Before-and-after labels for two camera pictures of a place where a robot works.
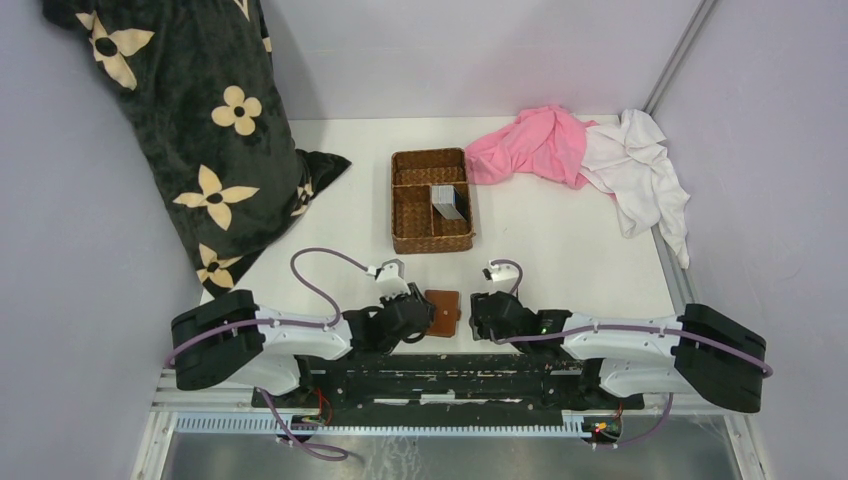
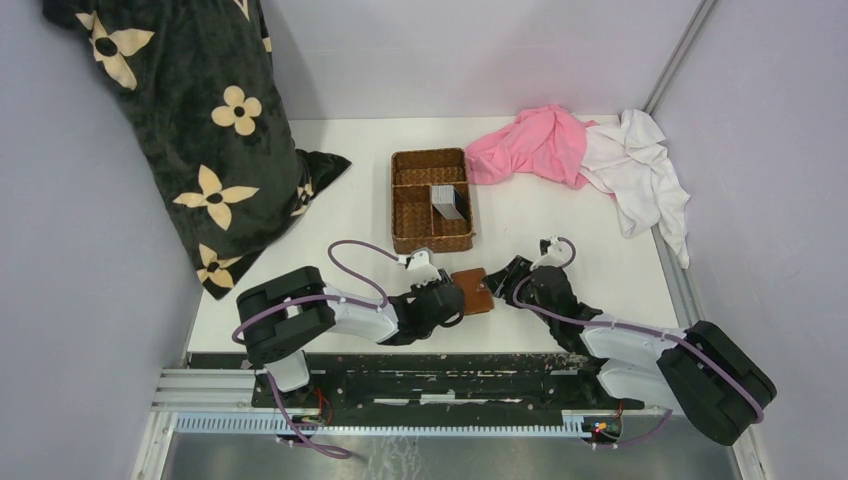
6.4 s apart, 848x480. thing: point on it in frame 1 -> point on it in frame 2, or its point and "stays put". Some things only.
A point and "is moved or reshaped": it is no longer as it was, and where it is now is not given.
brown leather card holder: [447, 312] is moved or reshaped
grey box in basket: [448, 202] stays put
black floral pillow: [196, 82] stays put
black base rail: [446, 387] stays put
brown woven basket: [418, 228] stays put
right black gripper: [476, 325] -> [501, 281]
